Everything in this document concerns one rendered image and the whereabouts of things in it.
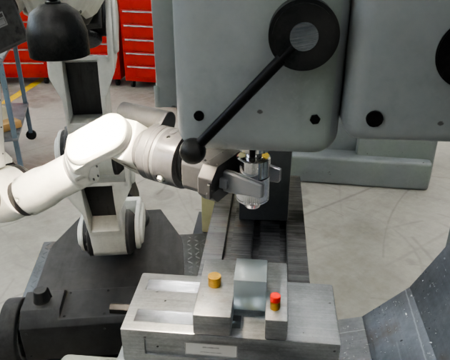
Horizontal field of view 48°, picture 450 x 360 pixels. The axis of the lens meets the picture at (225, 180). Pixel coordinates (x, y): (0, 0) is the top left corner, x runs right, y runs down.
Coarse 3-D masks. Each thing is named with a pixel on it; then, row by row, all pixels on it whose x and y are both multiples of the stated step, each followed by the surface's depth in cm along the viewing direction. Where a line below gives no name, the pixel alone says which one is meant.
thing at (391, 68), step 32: (352, 0) 52; (384, 0) 48; (416, 0) 48; (448, 0) 47; (352, 32) 51; (384, 32) 49; (416, 32) 49; (448, 32) 48; (352, 64) 52; (384, 64) 51; (416, 64) 50; (448, 64) 50; (352, 96) 53; (384, 96) 52; (416, 96) 52; (448, 96) 51; (352, 128) 54; (384, 128) 54; (416, 128) 53; (448, 128) 53
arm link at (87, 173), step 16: (80, 128) 79; (96, 128) 77; (112, 128) 76; (128, 128) 76; (80, 144) 77; (96, 144) 76; (112, 144) 75; (128, 144) 77; (64, 160) 80; (80, 160) 77; (96, 160) 77; (80, 176) 80; (96, 176) 84
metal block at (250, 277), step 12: (240, 264) 83; (252, 264) 83; (264, 264) 83; (240, 276) 80; (252, 276) 80; (264, 276) 80; (240, 288) 80; (252, 288) 80; (264, 288) 80; (240, 300) 81; (252, 300) 81; (264, 300) 81
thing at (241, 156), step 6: (240, 156) 69; (246, 156) 69; (264, 156) 69; (270, 156) 69; (240, 162) 68; (246, 162) 68; (258, 162) 68; (264, 162) 68; (270, 162) 69; (246, 168) 68; (252, 168) 68; (258, 168) 68
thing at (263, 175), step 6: (240, 168) 69; (264, 168) 68; (246, 174) 68; (252, 174) 68; (258, 174) 68; (264, 174) 69; (258, 180) 69; (264, 180) 69; (264, 192) 70; (240, 198) 71; (246, 198) 70; (252, 198) 70; (258, 198) 70; (264, 198) 71; (246, 204) 70; (252, 204) 70; (258, 204) 70
